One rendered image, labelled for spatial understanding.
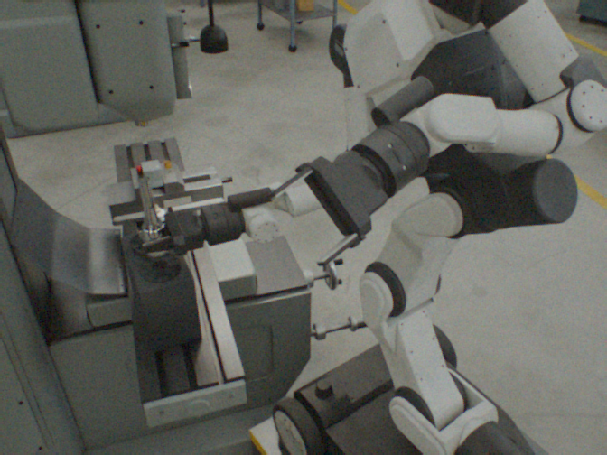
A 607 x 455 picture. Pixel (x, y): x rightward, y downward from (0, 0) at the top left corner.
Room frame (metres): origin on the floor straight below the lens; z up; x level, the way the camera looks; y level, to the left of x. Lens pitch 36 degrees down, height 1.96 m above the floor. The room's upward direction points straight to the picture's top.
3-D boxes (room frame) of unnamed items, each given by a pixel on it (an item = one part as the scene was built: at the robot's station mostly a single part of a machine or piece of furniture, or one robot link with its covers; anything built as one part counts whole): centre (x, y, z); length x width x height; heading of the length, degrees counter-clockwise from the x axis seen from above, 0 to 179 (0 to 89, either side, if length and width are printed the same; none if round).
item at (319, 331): (1.42, -0.14, 0.51); 0.22 x 0.06 x 0.06; 107
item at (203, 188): (1.55, 0.43, 0.98); 0.35 x 0.15 x 0.11; 109
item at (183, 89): (1.43, 0.31, 1.45); 0.04 x 0.04 x 0.21; 17
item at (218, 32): (1.48, 0.22, 1.48); 0.07 x 0.07 x 0.06
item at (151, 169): (1.54, 0.46, 1.04); 0.06 x 0.05 x 0.06; 19
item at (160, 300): (1.05, 0.33, 1.03); 0.22 x 0.12 x 0.20; 24
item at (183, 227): (1.04, 0.23, 1.20); 0.13 x 0.12 x 0.10; 22
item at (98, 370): (1.40, 0.39, 0.43); 0.80 x 0.30 x 0.60; 107
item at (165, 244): (0.97, 0.30, 1.20); 0.06 x 0.02 x 0.03; 112
